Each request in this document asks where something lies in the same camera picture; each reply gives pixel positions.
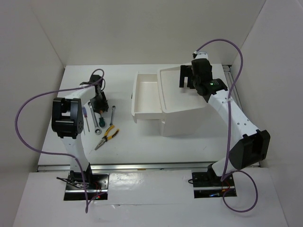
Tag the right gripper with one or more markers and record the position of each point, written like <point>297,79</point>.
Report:
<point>186,71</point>

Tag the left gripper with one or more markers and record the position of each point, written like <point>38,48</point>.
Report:
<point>103,104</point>

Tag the purple precision screwdriver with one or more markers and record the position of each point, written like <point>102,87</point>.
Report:
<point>86,117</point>

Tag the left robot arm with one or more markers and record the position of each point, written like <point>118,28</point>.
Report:
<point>68,123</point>

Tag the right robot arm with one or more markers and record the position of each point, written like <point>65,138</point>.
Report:
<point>247,143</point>

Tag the small ratchet wrench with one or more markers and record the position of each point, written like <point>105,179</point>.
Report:
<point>112,115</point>

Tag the large ratchet wrench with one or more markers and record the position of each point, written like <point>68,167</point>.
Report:
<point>97,129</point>

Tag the yellow black pliers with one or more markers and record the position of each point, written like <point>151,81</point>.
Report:
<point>107,137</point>

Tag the white drawer cabinet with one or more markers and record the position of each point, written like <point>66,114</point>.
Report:
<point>183,110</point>

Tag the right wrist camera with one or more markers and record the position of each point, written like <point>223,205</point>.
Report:
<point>200,55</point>

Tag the right aluminium rail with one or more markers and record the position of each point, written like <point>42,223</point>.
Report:
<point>230,80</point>

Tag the aluminium rail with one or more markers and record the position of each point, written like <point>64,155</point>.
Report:
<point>129,167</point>
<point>230,80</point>

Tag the front aluminium rail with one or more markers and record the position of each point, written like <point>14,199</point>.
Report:
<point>129,167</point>

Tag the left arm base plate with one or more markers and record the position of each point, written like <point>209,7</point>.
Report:
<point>97,189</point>

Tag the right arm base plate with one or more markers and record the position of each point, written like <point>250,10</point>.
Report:
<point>205,188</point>

